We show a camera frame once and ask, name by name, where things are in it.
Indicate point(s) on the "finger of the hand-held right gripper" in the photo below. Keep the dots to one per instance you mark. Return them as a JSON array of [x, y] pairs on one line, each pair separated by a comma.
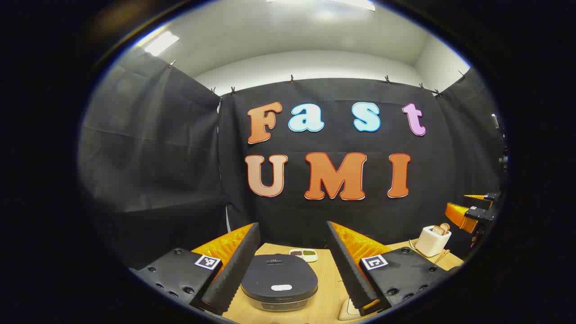
[[488, 199], [463, 217]]

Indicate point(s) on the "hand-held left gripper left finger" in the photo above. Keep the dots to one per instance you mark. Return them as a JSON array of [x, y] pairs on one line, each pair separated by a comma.
[[234, 265]]

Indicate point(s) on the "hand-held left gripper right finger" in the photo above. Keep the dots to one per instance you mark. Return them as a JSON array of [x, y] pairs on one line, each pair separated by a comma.
[[348, 265]]

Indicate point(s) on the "black rice cooker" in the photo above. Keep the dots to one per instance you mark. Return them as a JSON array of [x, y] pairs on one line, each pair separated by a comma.
[[279, 272]]

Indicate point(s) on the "toast bread slice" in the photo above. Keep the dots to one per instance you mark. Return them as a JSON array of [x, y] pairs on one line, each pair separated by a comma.
[[437, 231], [445, 227]]

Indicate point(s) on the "white toaster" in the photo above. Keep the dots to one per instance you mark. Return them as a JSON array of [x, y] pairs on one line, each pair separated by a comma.
[[429, 245]]

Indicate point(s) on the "white divided bean dish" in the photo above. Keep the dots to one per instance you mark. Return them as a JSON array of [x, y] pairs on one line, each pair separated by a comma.
[[303, 255]]

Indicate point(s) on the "black backdrop cloth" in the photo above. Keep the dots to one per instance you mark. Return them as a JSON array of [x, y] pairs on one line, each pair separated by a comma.
[[180, 157]]

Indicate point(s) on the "ceiling light panel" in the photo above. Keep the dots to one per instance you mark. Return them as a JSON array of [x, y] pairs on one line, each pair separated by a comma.
[[161, 43], [346, 3]]

